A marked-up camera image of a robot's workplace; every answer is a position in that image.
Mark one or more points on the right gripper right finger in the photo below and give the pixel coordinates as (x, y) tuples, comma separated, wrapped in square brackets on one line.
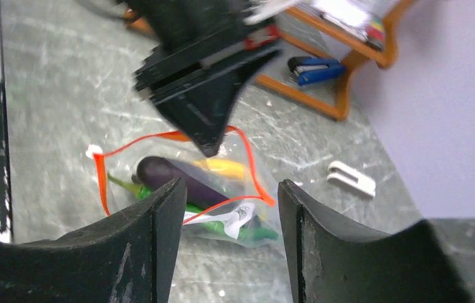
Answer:
[(332, 258)]

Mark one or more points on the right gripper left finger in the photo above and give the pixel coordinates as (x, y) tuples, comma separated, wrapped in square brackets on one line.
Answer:
[(129, 256)]

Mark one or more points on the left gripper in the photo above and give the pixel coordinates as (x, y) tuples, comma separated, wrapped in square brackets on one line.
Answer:
[(208, 52)]

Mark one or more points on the yellow banana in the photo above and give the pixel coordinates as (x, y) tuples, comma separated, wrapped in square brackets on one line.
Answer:
[(226, 168)]

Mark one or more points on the purple eggplant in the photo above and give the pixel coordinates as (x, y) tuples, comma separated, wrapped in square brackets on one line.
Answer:
[(154, 172)]

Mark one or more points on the green chili pepper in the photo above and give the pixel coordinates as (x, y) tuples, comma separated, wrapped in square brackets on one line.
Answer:
[(241, 224)]

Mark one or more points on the clear zip top bag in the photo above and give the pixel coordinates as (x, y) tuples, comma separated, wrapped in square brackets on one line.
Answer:
[(230, 196)]

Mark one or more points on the white plastic clip block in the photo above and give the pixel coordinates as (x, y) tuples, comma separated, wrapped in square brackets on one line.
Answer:
[(351, 180)]

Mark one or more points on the blue black stapler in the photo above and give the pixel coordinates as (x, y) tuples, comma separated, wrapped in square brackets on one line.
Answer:
[(310, 70)]

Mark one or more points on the wooden shelf rack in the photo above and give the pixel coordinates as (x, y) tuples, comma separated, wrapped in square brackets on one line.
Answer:
[(360, 52)]

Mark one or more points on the pack of colour markers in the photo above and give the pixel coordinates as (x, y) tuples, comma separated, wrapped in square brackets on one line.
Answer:
[(355, 20)]

